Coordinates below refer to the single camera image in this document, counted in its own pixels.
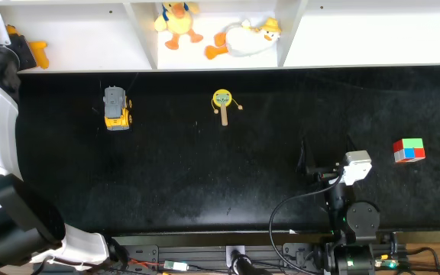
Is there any black cable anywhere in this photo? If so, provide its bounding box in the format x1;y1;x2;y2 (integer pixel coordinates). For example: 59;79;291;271
268;170;345;275

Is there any white shelf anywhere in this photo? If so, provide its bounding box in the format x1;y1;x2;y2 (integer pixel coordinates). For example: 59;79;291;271
0;0;440;74

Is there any grey and yellow toy truck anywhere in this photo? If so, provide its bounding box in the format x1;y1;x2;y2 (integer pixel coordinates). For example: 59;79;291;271
102;86;134;132

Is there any white plush duck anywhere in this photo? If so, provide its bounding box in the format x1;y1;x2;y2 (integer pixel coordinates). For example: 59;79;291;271
204;17;282;60

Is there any yellow plush duck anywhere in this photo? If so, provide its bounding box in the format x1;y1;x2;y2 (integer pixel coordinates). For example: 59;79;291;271
154;2;205;51

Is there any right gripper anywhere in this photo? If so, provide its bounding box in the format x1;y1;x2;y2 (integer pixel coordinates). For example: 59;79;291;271
296;134;358;182

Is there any mounting rail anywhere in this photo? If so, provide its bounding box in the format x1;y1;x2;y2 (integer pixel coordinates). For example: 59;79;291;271
108;233;440;275

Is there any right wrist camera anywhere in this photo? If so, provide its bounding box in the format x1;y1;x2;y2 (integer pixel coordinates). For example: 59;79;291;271
342;150;373;186

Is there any many-coloured puzzle cube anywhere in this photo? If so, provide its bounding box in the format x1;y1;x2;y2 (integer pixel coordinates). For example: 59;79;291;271
392;137;426;164

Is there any yellow rattle drum toy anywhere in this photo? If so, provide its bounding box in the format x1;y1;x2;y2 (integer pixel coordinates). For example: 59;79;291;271
211;88;244;127

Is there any orange dinosaur figure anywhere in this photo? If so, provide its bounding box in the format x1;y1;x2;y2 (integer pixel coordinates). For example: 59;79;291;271
5;24;50;70

